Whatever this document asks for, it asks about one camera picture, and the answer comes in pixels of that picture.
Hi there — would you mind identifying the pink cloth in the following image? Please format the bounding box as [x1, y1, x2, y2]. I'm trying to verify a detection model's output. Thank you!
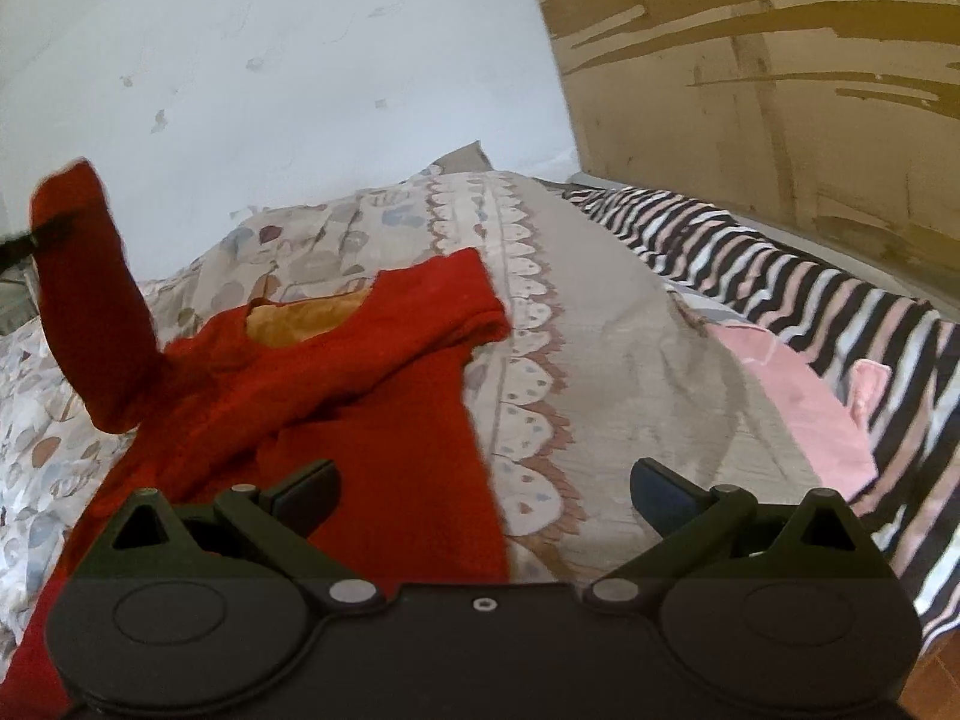
[705, 319, 895, 505]

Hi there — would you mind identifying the black pink striped blanket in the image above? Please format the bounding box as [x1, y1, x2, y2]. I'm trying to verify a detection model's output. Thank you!
[562, 184, 960, 661]

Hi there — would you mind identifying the circle patterned quilt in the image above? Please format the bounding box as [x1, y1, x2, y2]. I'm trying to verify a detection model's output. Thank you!
[0, 141, 878, 661]

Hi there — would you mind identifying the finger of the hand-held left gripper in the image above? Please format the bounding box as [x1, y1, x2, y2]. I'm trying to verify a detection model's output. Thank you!
[0, 214, 80, 272]

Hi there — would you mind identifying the wooden plywood board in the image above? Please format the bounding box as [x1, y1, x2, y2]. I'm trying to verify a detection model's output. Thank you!
[517, 0, 960, 302]

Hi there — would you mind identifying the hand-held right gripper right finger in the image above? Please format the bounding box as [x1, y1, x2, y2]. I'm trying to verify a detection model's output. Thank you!
[587, 457, 872, 610]

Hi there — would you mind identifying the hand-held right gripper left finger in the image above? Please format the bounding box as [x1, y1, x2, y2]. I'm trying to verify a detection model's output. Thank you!
[111, 460, 385, 610]

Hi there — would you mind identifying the red sweater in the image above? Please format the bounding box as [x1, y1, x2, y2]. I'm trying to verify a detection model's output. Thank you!
[15, 157, 515, 720]

